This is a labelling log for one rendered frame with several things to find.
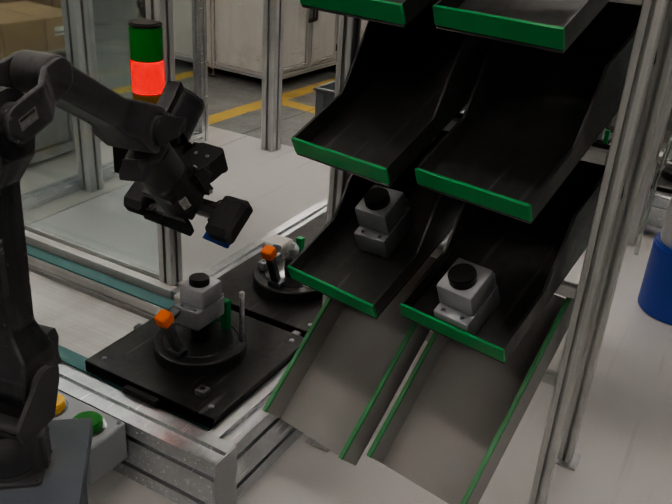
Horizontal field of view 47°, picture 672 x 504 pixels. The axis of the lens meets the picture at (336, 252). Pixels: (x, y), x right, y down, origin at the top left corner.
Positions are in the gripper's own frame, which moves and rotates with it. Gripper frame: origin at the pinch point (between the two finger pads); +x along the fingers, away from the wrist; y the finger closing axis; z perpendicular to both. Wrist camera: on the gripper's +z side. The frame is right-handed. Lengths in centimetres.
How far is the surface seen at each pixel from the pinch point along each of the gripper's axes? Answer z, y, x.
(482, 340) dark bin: -6.1, -45.4, -8.6
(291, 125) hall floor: 229, 219, 305
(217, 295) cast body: -5.6, -2.2, 9.3
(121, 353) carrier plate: -18.6, 8.8, 11.8
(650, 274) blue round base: 48, -54, 62
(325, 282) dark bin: -5.4, -25.9, -8.2
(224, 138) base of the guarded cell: 69, 79, 87
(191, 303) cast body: -8.7, -0.1, 7.7
